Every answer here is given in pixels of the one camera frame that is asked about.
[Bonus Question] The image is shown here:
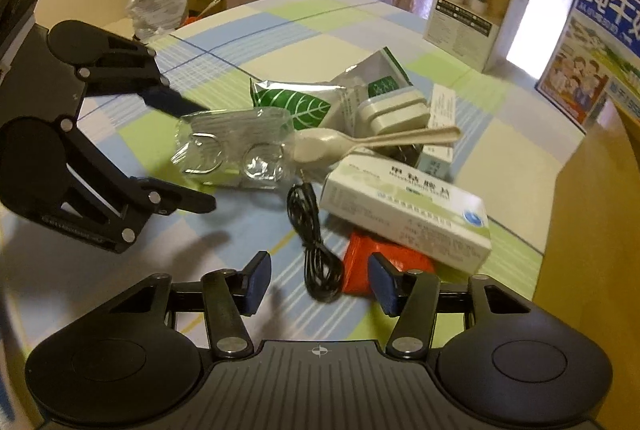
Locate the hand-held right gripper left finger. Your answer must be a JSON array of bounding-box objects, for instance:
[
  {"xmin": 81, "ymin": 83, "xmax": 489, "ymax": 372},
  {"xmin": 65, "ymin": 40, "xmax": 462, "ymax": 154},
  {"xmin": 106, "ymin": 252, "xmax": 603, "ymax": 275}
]
[{"xmin": 102, "ymin": 251, "xmax": 273, "ymax": 358}]

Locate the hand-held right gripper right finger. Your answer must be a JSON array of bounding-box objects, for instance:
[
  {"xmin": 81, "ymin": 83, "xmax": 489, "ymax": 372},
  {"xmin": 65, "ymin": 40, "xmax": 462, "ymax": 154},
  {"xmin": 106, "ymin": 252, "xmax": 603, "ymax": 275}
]
[{"xmin": 367, "ymin": 254, "xmax": 533, "ymax": 358}]

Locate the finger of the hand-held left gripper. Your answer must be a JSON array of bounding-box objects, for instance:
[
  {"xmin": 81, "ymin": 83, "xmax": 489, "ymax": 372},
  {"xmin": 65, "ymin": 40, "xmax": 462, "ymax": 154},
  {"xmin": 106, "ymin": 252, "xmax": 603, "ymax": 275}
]
[
  {"xmin": 75, "ymin": 32, "xmax": 203, "ymax": 117},
  {"xmin": 40, "ymin": 117, "xmax": 217, "ymax": 256}
]

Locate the clear plastic blister package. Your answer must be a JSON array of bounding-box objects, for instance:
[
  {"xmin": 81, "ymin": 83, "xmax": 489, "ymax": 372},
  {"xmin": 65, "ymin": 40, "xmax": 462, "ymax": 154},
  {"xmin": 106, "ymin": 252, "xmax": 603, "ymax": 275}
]
[{"xmin": 172, "ymin": 106, "xmax": 297, "ymax": 191}]

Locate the white plug night light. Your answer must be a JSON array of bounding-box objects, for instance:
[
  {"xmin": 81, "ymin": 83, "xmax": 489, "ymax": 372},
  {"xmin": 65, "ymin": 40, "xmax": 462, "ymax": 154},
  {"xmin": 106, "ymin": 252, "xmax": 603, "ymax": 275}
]
[{"xmin": 356, "ymin": 85, "xmax": 431, "ymax": 138}]

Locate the silver green foil pouch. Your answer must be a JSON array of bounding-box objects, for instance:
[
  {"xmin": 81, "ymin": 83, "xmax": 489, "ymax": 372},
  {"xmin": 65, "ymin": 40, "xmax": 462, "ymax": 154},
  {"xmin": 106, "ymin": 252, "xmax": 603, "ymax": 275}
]
[{"xmin": 334, "ymin": 47, "xmax": 416, "ymax": 136}]

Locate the checked cloth desktop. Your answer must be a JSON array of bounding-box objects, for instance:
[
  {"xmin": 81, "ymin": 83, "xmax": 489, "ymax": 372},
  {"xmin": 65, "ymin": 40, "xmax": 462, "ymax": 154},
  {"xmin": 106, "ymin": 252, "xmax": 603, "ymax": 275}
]
[{"xmin": 0, "ymin": 0, "xmax": 591, "ymax": 361}]

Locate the red packet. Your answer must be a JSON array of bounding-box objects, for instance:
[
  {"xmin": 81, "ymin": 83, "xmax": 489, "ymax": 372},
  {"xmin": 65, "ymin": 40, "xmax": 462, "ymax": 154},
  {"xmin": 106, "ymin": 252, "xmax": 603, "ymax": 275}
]
[{"xmin": 342, "ymin": 232, "xmax": 435, "ymax": 296}]

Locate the large white green medicine box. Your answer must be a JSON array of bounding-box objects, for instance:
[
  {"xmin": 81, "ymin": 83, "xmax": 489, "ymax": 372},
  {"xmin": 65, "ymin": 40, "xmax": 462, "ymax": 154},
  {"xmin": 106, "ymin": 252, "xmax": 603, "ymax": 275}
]
[{"xmin": 320, "ymin": 155, "xmax": 492, "ymax": 276}]

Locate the white crumpled plastic bag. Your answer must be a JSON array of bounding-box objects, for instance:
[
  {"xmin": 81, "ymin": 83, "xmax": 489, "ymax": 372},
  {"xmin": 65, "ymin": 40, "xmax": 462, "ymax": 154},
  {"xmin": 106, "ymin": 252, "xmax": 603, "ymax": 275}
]
[{"xmin": 125, "ymin": 0, "xmax": 190, "ymax": 43}]

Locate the green leaf foil packet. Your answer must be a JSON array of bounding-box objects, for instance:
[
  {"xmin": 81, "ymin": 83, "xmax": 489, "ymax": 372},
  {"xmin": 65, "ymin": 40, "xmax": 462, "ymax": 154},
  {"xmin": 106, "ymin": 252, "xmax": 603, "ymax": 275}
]
[{"xmin": 249, "ymin": 77, "xmax": 332, "ymax": 131}]

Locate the beige plastic spoon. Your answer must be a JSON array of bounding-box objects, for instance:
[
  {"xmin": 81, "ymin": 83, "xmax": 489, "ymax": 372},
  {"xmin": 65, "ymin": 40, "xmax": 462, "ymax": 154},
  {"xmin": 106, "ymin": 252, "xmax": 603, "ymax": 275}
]
[{"xmin": 292, "ymin": 125, "xmax": 462, "ymax": 163}]

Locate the narrow white medicine box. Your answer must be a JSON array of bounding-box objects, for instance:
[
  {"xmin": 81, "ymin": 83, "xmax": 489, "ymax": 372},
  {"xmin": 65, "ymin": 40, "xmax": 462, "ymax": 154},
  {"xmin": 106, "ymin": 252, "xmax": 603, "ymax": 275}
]
[{"xmin": 417, "ymin": 84, "xmax": 458, "ymax": 183}]

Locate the brown cardboard box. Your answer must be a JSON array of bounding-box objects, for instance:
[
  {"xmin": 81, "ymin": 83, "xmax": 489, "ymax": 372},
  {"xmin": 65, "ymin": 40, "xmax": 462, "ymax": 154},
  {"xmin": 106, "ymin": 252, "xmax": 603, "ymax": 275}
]
[{"xmin": 531, "ymin": 97, "xmax": 640, "ymax": 346}]

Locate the white product box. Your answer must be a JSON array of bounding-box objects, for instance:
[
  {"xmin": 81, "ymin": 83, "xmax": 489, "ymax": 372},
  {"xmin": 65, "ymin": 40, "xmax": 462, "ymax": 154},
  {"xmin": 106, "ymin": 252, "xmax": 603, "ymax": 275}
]
[{"xmin": 424, "ymin": 0, "xmax": 535, "ymax": 73}]

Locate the blue milk carton box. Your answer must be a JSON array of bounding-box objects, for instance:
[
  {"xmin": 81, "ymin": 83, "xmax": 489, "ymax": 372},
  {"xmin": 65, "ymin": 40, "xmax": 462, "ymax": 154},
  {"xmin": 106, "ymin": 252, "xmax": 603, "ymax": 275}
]
[{"xmin": 534, "ymin": 0, "xmax": 640, "ymax": 134}]

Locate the black audio cable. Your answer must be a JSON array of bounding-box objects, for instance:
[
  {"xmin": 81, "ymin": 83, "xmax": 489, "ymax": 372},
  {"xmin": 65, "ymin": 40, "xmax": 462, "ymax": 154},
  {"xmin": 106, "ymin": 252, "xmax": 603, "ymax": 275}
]
[{"xmin": 286, "ymin": 170, "xmax": 347, "ymax": 303}]

